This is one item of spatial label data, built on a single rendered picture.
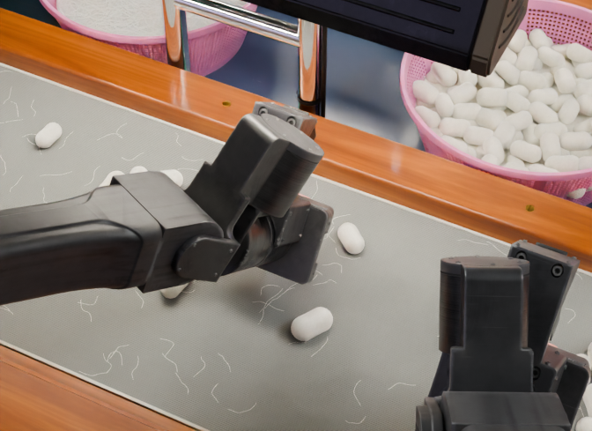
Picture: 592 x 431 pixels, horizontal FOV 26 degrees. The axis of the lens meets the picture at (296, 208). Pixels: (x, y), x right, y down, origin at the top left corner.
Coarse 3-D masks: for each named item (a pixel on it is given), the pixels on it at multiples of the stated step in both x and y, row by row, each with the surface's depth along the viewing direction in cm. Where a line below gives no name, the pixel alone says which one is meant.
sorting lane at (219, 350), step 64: (0, 64) 134; (0, 128) 128; (64, 128) 128; (128, 128) 128; (0, 192) 122; (64, 192) 122; (320, 192) 122; (320, 256) 116; (384, 256) 116; (448, 256) 116; (0, 320) 111; (64, 320) 111; (128, 320) 111; (192, 320) 111; (256, 320) 111; (384, 320) 111; (576, 320) 111; (128, 384) 107; (192, 384) 107; (256, 384) 107; (320, 384) 107; (384, 384) 107
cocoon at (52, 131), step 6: (48, 126) 125; (54, 126) 125; (60, 126) 126; (42, 132) 125; (48, 132) 125; (54, 132) 125; (60, 132) 126; (36, 138) 125; (42, 138) 124; (48, 138) 125; (54, 138) 125; (36, 144) 125; (42, 144) 125; (48, 144) 125
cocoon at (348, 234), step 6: (348, 222) 117; (342, 228) 116; (348, 228) 116; (354, 228) 116; (342, 234) 116; (348, 234) 116; (354, 234) 116; (360, 234) 116; (342, 240) 116; (348, 240) 115; (354, 240) 115; (360, 240) 115; (348, 246) 115; (354, 246) 115; (360, 246) 115; (354, 252) 116
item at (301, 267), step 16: (320, 208) 107; (272, 224) 102; (320, 224) 106; (272, 240) 102; (304, 240) 107; (320, 240) 106; (272, 256) 104; (288, 256) 107; (304, 256) 107; (272, 272) 108; (288, 272) 107; (304, 272) 107
